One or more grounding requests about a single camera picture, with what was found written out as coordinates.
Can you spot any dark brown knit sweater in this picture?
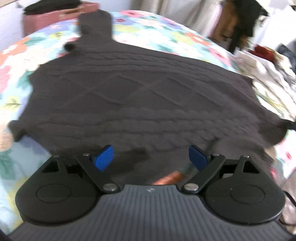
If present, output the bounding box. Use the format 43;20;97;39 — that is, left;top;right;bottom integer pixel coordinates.
9;10;292;184

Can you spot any white comforter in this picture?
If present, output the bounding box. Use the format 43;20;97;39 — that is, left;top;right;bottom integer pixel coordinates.
234;50;295;121

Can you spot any red garment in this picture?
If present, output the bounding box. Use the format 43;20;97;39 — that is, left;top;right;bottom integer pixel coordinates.
248;45;275;63

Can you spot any brown hanging garment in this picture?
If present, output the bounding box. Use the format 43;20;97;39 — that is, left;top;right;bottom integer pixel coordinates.
210;1;248;53

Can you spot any grey knit garment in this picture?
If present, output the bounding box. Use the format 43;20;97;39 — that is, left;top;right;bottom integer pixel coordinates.
276;44;295;73

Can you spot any floral quilted bedspread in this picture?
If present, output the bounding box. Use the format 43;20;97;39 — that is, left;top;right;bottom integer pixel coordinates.
0;9;296;236

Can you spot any pink ribbed suitcase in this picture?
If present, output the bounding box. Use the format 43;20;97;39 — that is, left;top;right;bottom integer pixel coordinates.
23;1;100;37

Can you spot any black hanging garment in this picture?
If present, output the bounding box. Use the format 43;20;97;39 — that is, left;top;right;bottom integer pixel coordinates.
228;0;268;54

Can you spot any black folded garment on suitcase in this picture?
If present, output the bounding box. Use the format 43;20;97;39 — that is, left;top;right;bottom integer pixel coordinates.
24;0;81;15

